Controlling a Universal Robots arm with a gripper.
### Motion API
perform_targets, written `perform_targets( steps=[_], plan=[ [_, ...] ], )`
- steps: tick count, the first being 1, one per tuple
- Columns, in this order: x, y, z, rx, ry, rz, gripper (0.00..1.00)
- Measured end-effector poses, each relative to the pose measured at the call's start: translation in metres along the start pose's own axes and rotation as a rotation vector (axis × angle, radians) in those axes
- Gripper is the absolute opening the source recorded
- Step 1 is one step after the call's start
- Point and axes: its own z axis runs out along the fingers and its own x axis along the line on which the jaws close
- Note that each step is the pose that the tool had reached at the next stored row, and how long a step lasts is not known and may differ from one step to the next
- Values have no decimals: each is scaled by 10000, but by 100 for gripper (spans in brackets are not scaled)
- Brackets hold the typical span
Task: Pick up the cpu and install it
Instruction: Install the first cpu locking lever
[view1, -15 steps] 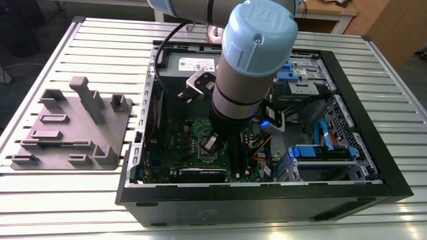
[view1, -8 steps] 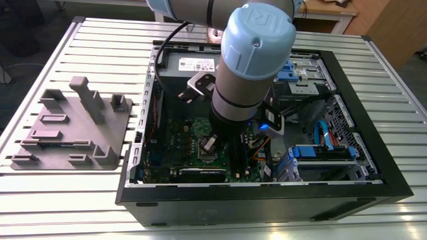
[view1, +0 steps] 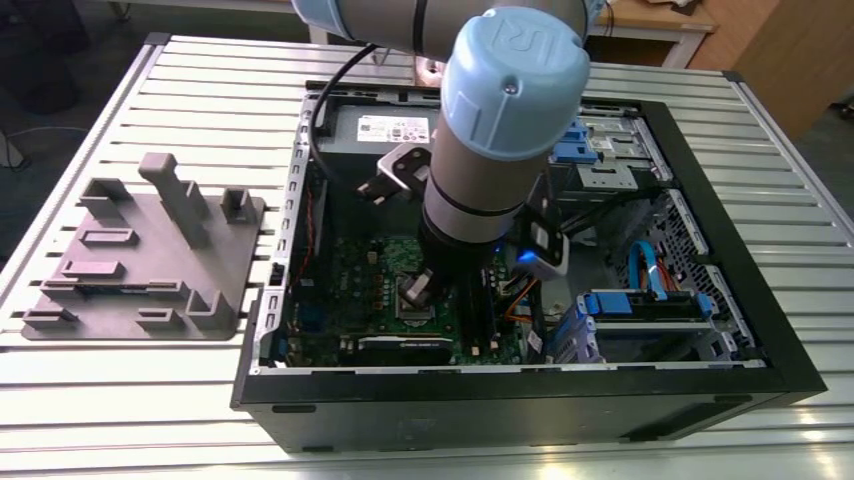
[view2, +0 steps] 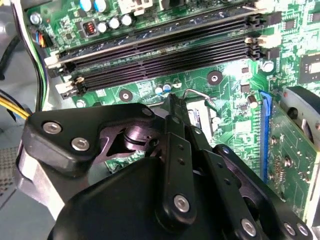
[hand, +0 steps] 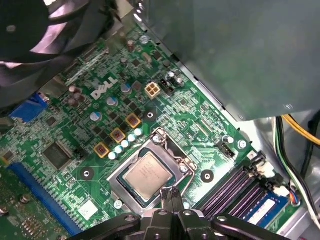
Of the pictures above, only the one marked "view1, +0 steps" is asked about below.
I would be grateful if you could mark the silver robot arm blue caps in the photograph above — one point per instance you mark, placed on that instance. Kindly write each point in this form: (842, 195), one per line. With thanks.
(481, 190)

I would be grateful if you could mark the CPU socket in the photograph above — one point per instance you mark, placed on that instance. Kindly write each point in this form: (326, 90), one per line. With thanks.
(401, 312)

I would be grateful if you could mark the black RAM slot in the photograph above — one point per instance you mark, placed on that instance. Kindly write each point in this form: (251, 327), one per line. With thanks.
(470, 320)

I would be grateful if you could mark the blue label RAM stick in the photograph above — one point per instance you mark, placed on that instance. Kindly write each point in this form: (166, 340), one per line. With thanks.
(491, 320)

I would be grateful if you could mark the black graphics card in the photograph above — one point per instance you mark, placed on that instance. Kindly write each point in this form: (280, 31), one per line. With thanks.
(401, 347)

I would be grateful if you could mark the green motherboard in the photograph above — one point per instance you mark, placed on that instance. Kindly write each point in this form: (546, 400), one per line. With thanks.
(320, 300)

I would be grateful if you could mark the blue disk carrier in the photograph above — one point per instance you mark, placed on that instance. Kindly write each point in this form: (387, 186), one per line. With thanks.
(614, 305)
(581, 152)

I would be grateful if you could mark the grey metal disk bay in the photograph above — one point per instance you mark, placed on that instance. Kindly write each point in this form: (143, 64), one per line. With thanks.
(654, 340)
(614, 175)

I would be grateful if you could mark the grey power supply unit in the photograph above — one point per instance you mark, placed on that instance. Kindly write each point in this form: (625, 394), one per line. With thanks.
(374, 130)

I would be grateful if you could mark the black PC case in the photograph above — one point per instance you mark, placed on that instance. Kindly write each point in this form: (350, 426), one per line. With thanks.
(467, 415)

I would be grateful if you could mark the grey parts rack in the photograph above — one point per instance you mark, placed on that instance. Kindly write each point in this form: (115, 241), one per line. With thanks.
(167, 280)

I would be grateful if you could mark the RAM stick in rack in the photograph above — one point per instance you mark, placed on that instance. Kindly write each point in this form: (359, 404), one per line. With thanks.
(114, 289)

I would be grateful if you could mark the wooden top desk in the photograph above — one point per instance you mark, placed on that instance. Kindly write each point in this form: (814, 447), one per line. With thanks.
(667, 22)

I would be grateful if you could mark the wooden cabinet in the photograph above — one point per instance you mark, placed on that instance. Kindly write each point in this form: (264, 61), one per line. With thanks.
(788, 60)

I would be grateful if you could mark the camera on silver bracket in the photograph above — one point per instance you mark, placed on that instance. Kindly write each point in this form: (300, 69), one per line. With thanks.
(401, 170)

